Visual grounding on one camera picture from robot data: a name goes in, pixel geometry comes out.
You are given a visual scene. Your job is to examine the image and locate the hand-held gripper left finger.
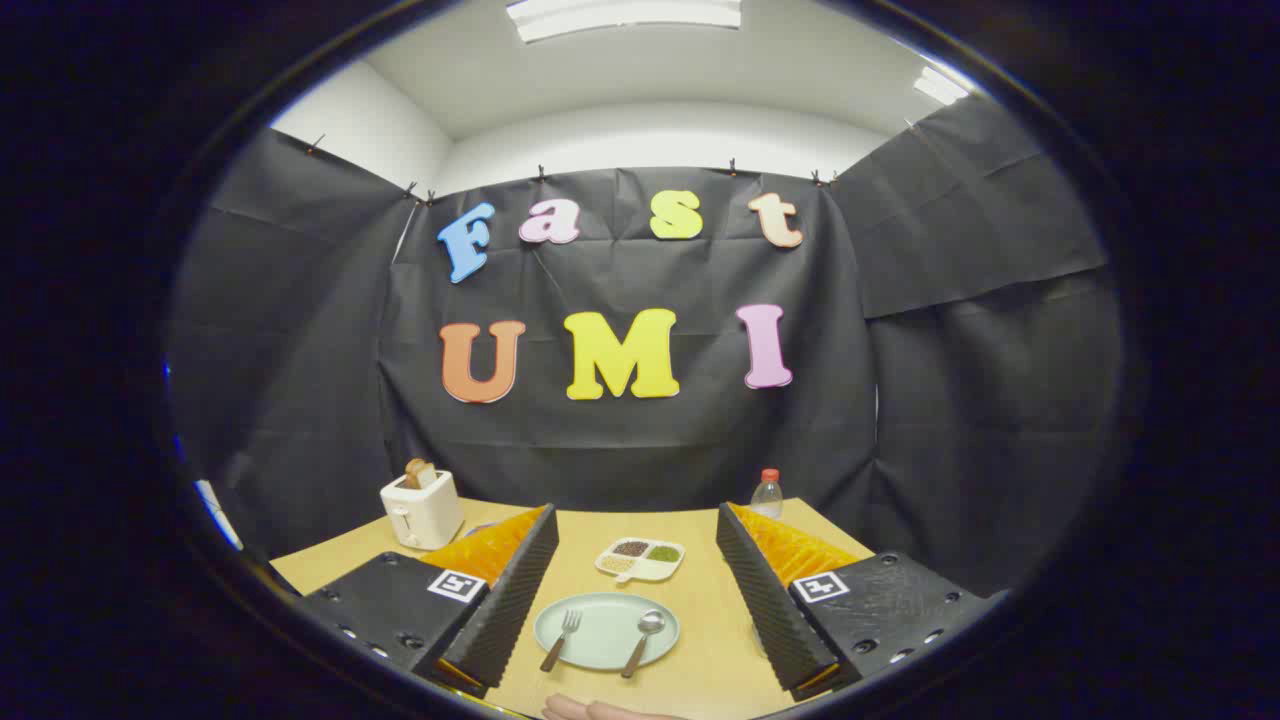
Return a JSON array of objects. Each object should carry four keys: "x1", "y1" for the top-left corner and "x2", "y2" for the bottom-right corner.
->
[{"x1": 300, "y1": 503, "x2": 561, "y2": 701}]

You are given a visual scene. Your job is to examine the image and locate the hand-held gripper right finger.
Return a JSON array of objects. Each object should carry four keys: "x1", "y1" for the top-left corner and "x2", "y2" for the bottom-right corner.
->
[{"x1": 715, "y1": 502, "x2": 1001, "y2": 703}]

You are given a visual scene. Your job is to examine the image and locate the wooden-handled metal fork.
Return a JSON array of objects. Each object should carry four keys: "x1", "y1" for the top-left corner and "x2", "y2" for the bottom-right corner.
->
[{"x1": 540, "y1": 610, "x2": 583, "y2": 673}]

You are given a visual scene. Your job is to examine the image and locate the wooden-handled metal spoon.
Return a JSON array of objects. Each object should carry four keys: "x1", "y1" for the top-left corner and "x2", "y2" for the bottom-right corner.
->
[{"x1": 620, "y1": 610, "x2": 667, "y2": 681}]

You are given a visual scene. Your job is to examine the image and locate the pale green plate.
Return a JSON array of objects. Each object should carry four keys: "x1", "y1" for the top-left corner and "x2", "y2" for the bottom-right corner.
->
[{"x1": 533, "y1": 592, "x2": 681, "y2": 672}]

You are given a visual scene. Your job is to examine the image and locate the clear red-capped water bottle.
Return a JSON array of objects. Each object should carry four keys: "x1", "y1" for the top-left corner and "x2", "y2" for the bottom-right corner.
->
[{"x1": 750, "y1": 468, "x2": 787, "y2": 521}]

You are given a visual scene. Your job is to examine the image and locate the white divided tray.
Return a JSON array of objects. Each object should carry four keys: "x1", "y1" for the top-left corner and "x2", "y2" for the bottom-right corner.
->
[{"x1": 594, "y1": 537, "x2": 687, "y2": 585}]

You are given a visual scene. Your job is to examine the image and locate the cream toaster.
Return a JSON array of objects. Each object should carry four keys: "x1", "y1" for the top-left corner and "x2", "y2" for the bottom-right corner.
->
[{"x1": 380, "y1": 470, "x2": 466, "y2": 551}]

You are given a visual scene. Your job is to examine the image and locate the black backdrop cloth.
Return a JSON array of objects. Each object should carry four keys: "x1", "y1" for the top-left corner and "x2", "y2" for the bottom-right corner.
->
[{"x1": 165, "y1": 95, "x2": 1126, "y2": 601}]

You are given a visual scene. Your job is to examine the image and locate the small ceiling light panel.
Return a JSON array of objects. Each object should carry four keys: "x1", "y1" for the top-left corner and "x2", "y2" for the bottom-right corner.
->
[{"x1": 912, "y1": 65, "x2": 971, "y2": 106}]

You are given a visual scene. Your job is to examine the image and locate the long ceiling light panel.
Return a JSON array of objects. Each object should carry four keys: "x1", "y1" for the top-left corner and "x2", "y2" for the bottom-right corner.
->
[{"x1": 505, "y1": 0, "x2": 743, "y2": 44}]

